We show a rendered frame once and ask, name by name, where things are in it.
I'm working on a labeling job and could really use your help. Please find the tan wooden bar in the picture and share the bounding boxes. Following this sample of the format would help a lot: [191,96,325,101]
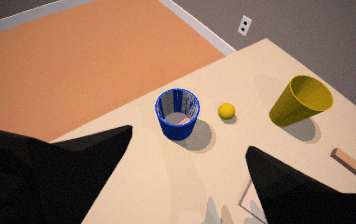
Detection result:
[330,148,356,175]

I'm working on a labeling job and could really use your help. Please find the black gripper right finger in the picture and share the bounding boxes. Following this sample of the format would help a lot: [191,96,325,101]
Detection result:
[245,146,356,224]

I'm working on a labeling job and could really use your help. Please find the blue cup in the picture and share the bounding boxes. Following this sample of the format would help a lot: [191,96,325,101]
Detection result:
[155,88,200,141]

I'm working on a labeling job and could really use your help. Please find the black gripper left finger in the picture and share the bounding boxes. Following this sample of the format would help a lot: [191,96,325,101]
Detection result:
[0,125,132,224]

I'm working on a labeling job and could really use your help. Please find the yellow ball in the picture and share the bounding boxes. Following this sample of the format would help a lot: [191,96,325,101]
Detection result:
[218,103,235,120]

